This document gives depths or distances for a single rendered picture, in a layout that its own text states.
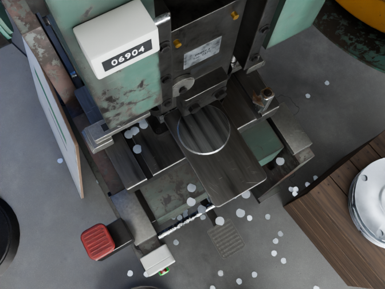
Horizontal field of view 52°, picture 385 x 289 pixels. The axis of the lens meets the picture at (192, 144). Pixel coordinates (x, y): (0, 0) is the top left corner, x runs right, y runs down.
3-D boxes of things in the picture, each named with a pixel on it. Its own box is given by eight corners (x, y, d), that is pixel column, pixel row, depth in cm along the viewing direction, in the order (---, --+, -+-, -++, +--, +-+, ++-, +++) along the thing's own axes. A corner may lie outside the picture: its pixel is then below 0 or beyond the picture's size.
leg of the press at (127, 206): (170, 256, 159) (162, 247, 73) (145, 272, 157) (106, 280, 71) (72, 75, 181) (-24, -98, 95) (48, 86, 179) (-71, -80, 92)
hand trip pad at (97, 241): (121, 249, 93) (116, 248, 86) (98, 263, 92) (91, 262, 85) (107, 223, 95) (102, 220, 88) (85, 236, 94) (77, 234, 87)
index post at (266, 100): (267, 109, 103) (277, 93, 94) (258, 114, 102) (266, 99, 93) (262, 100, 104) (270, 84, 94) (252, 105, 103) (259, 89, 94)
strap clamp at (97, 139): (153, 122, 101) (151, 107, 91) (93, 154, 98) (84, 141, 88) (142, 104, 102) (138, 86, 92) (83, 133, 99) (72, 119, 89)
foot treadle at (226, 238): (244, 246, 150) (246, 246, 145) (222, 260, 149) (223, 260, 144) (168, 119, 164) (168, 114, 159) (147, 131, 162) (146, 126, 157)
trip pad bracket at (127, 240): (140, 243, 110) (133, 239, 91) (109, 261, 108) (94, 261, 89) (130, 224, 111) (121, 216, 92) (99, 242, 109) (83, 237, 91)
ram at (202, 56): (238, 96, 83) (268, 9, 55) (176, 129, 81) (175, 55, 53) (196, 32, 88) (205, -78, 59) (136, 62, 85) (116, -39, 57)
